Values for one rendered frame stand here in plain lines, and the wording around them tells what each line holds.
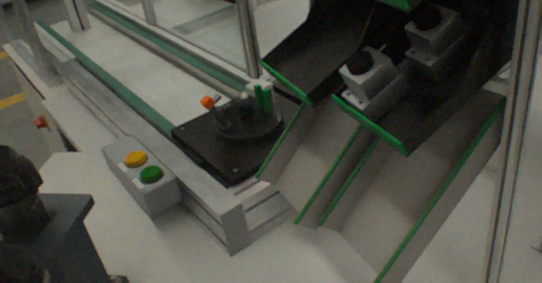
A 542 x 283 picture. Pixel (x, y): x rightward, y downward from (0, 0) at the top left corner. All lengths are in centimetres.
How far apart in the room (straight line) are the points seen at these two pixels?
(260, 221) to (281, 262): 8
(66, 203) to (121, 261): 21
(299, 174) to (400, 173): 17
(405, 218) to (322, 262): 24
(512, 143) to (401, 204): 17
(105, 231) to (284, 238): 36
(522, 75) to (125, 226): 77
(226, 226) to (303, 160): 18
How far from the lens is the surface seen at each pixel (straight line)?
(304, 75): 69
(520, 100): 59
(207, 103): 95
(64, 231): 77
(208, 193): 90
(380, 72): 57
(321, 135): 80
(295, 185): 81
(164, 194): 97
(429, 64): 58
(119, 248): 101
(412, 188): 69
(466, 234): 94
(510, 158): 64
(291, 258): 90
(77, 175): 125
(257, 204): 90
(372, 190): 73
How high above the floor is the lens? 152
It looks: 33 degrees down
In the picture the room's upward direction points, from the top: 9 degrees counter-clockwise
